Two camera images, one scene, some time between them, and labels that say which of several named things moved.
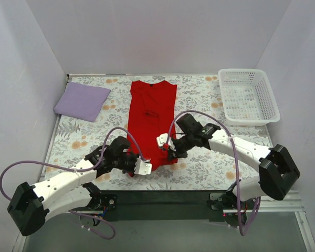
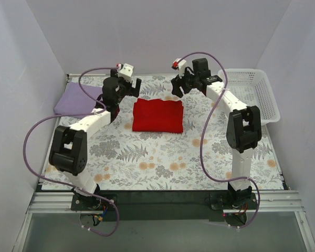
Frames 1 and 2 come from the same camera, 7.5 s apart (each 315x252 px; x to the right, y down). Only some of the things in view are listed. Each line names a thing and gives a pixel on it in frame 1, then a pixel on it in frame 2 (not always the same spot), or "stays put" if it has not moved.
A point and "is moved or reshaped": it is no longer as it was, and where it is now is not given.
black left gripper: x=133 y=163 → x=129 y=87
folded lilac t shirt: x=82 y=101 stays put
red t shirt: x=152 y=114 is moved or reshaped
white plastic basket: x=248 y=98 stays put
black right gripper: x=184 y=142 → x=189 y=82
